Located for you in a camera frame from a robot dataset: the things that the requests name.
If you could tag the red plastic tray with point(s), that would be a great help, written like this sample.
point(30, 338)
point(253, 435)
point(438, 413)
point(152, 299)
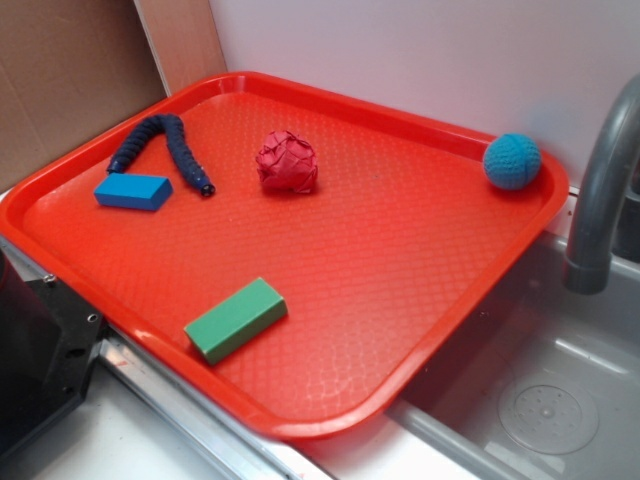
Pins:
point(401, 238)

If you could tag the crumpled red paper ball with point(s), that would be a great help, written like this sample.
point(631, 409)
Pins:
point(287, 162)

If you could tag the green wooden block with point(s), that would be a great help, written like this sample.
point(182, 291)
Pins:
point(236, 321)

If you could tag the dark blue segmented tube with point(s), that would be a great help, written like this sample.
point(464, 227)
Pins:
point(172, 127)

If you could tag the blue wooden block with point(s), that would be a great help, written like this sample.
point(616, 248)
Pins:
point(133, 191)

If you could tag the blue knitted ball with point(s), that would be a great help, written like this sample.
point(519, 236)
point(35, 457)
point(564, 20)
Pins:
point(512, 161)

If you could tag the grey toy faucet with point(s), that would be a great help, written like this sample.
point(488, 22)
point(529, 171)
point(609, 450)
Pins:
point(606, 217)

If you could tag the grey toy sink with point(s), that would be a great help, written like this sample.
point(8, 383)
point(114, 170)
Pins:
point(537, 382)

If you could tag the brown cardboard panel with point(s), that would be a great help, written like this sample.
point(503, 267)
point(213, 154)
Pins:
point(71, 70)

